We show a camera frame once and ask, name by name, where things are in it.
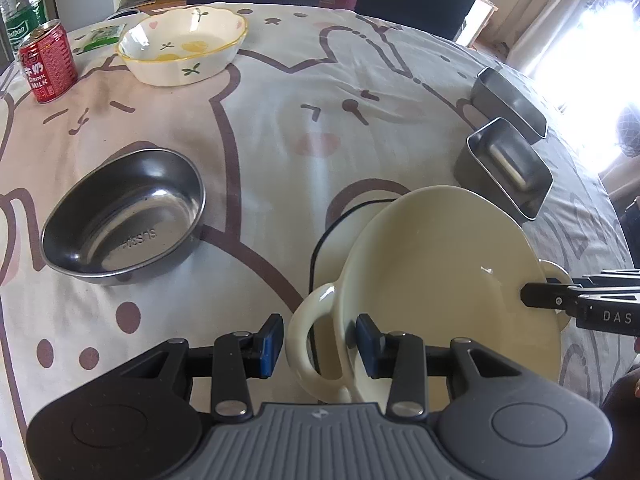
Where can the person's right hand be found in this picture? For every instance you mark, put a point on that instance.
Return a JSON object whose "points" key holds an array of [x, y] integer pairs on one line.
{"points": [[625, 420]]}

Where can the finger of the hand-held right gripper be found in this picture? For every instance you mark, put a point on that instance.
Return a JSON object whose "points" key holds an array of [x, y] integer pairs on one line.
{"points": [[550, 296], [615, 278]]}

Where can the clear water bottle green label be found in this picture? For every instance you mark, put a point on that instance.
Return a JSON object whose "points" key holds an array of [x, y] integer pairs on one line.
{"points": [[22, 10]]}

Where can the green packet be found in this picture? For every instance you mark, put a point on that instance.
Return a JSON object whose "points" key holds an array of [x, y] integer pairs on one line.
{"points": [[102, 37]]}

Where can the square steel bowl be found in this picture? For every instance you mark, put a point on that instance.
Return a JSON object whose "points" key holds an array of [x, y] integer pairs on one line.
{"points": [[505, 165], [515, 102]]}

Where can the cartoon bear printed tablecloth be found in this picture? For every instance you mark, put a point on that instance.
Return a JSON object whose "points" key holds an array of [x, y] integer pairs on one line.
{"points": [[280, 125]]}

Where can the floral ceramic bowl yellow rim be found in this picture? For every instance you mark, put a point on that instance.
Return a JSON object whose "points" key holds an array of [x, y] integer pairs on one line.
{"points": [[185, 45]]}

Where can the white plate dark rim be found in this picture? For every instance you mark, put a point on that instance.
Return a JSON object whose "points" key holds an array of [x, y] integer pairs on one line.
{"points": [[350, 225]]}

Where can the round steel bowl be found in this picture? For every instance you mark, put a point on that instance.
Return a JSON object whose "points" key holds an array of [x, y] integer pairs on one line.
{"points": [[125, 225]]}

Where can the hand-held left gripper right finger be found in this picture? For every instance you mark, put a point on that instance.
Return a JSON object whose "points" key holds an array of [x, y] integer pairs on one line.
{"points": [[367, 345]]}

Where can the red drink can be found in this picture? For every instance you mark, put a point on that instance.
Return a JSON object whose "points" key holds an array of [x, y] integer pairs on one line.
{"points": [[47, 62]]}

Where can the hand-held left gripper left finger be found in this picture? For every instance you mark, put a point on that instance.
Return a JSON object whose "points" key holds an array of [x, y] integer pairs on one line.
{"points": [[270, 345]]}

